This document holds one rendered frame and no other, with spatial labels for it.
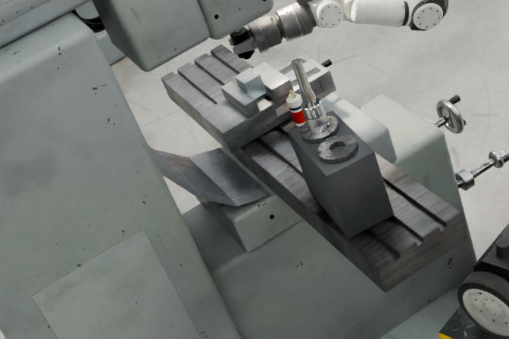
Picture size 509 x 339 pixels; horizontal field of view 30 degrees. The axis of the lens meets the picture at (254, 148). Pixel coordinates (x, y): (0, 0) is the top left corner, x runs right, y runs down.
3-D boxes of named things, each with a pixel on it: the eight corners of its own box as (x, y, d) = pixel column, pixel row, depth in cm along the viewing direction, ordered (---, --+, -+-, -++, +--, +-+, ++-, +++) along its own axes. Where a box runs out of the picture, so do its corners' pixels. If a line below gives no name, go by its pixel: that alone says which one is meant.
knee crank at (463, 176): (508, 151, 290) (505, 136, 287) (522, 160, 285) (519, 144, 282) (452, 188, 285) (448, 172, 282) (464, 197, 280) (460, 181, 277)
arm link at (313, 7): (297, 31, 251) (337, 15, 251) (306, 42, 241) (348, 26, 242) (283, -8, 246) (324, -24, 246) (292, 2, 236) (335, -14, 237)
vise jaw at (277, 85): (268, 73, 269) (263, 61, 267) (294, 91, 257) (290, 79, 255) (251, 83, 268) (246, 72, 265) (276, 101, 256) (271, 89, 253)
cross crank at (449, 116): (453, 118, 297) (445, 87, 291) (477, 132, 288) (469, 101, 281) (412, 143, 294) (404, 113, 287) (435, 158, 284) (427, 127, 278)
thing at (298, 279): (425, 231, 326) (384, 89, 293) (485, 277, 300) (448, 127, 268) (227, 359, 308) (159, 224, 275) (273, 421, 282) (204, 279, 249)
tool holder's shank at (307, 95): (303, 108, 211) (288, 66, 205) (303, 100, 214) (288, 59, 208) (317, 104, 210) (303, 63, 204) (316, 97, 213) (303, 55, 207)
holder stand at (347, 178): (353, 169, 233) (331, 104, 222) (395, 215, 214) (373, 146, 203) (310, 192, 231) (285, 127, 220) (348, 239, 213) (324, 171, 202)
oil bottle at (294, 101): (304, 116, 258) (293, 83, 252) (312, 122, 255) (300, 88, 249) (292, 123, 257) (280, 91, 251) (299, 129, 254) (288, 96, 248)
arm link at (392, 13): (355, 13, 253) (423, 17, 257) (364, 34, 245) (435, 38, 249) (364, -22, 247) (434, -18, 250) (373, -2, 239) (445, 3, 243)
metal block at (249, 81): (257, 85, 263) (250, 67, 260) (266, 92, 258) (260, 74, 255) (241, 94, 262) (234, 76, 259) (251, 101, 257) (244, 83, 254)
